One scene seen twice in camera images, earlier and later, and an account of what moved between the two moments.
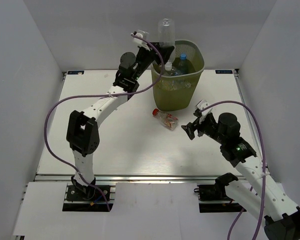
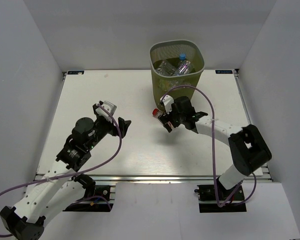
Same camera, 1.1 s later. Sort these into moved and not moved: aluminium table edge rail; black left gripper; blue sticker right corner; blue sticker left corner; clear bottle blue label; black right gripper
Moved: black right gripper; black left gripper
Not moved: blue sticker left corner; aluminium table edge rail; clear bottle blue label; blue sticker right corner
